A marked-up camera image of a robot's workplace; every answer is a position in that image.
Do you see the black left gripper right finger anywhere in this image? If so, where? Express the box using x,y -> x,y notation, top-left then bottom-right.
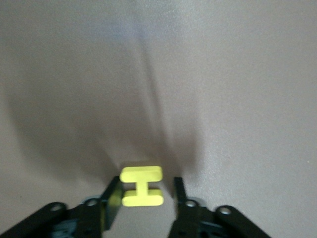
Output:
168,177 -> 272,238

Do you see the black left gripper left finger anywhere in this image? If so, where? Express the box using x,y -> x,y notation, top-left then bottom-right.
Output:
0,176 -> 123,238

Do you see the yellow foam letter H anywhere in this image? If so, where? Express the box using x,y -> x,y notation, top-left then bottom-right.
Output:
119,166 -> 164,207

